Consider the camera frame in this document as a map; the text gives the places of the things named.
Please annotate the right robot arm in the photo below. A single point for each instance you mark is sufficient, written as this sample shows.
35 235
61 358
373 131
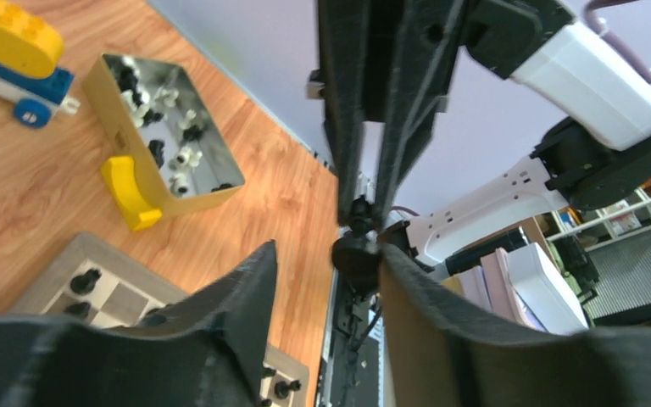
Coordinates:
384 74

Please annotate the black chess piece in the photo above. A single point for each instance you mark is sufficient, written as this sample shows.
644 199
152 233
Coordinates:
355 254

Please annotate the wooden chess board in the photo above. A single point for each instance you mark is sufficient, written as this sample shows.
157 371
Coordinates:
124 293

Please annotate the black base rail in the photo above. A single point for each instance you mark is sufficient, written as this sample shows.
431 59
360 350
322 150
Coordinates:
352 364

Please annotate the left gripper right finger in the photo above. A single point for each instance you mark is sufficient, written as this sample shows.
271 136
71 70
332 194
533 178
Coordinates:
446 351

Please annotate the yellow arch block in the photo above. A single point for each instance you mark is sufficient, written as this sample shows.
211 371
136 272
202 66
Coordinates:
118 173

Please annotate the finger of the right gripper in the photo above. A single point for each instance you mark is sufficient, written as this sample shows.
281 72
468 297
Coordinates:
343 36
424 42

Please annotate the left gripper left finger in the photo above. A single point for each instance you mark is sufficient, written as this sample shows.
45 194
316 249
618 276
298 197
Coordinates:
205 350

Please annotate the toy brick car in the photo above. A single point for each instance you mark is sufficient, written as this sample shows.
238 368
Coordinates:
30 75

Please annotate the yellow tin with chess pieces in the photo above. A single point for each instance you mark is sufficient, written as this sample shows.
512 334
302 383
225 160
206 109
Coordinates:
151 110

